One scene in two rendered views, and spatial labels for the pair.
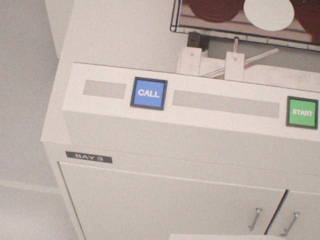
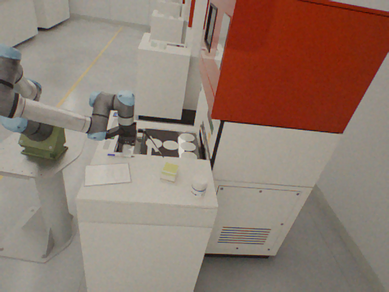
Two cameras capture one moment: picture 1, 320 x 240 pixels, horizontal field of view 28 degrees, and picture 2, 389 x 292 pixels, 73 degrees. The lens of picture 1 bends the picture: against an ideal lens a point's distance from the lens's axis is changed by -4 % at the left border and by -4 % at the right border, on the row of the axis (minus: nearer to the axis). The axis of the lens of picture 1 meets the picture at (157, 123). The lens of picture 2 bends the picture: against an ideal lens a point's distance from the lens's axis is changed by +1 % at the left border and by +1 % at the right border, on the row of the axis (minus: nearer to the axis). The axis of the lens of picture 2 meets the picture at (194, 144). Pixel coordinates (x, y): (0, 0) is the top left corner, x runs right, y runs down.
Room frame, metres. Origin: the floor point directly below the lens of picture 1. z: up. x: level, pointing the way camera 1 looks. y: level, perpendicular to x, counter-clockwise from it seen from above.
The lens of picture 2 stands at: (0.60, -1.57, 1.83)
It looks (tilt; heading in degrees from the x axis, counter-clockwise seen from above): 33 degrees down; 72
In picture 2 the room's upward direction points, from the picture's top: 11 degrees clockwise
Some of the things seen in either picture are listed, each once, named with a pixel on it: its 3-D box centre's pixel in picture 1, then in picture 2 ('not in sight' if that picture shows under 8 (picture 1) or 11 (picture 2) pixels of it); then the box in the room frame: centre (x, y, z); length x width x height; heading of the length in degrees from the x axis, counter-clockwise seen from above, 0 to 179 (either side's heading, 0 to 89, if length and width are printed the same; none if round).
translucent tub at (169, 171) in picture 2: not in sight; (169, 173); (0.81, -0.62, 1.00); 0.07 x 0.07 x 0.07; 67
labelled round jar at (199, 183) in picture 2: not in sight; (199, 186); (0.93, -0.73, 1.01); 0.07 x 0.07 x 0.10
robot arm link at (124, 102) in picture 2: not in sight; (125, 103); (0.59, -0.46, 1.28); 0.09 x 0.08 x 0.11; 167
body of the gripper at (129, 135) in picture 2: not in sight; (127, 132); (0.61, -0.45, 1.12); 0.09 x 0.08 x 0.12; 172
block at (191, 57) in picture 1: (189, 69); not in sight; (0.63, -0.06, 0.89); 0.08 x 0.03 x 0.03; 172
